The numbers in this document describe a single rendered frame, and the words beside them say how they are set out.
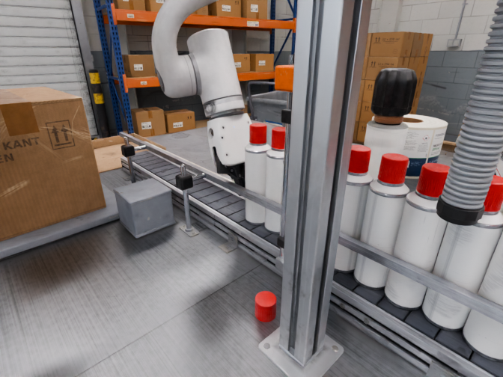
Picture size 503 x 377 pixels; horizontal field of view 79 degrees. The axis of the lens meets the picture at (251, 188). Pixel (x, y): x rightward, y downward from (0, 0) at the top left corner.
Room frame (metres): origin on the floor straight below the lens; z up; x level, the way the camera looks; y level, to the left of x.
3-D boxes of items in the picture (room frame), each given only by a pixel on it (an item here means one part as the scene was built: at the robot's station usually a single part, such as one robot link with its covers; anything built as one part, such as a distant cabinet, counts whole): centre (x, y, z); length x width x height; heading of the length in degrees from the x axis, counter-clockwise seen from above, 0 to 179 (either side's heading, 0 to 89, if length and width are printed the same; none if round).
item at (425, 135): (0.90, -0.46, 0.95); 0.20 x 0.20 x 0.14
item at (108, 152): (1.16, 0.53, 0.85); 0.30 x 0.26 x 0.04; 43
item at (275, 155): (0.54, -0.05, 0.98); 0.05 x 0.05 x 0.20
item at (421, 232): (0.34, -0.22, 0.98); 0.05 x 0.05 x 0.20
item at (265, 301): (0.36, -0.02, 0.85); 0.03 x 0.03 x 0.03
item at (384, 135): (0.67, -0.30, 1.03); 0.09 x 0.09 x 0.30
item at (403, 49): (4.24, -1.54, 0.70); 1.20 x 0.82 x 1.39; 42
